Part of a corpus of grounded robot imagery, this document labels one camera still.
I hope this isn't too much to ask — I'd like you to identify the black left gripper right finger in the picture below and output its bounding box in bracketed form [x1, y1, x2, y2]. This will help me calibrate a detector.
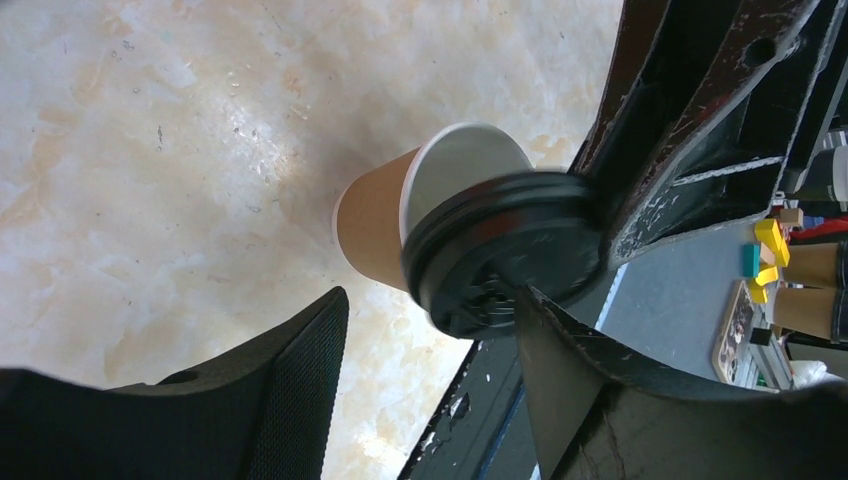
[515, 287, 847, 479]

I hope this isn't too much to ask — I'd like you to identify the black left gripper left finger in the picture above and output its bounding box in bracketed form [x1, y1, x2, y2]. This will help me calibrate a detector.
[1, 287, 349, 479]

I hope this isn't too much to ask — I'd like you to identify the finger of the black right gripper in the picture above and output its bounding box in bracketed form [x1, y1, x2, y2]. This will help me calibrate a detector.
[571, 1, 842, 268]

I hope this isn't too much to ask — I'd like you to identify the black coffee cup lid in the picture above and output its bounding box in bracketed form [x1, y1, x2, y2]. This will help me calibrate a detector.
[401, 171, 605, 340]

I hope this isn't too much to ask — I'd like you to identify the brown paper coffee cup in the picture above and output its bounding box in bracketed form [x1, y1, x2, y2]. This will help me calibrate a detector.
[332, 122, 533, 291]

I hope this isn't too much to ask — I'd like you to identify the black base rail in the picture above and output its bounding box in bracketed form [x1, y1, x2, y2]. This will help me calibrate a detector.
[398, 225, 753, 479]

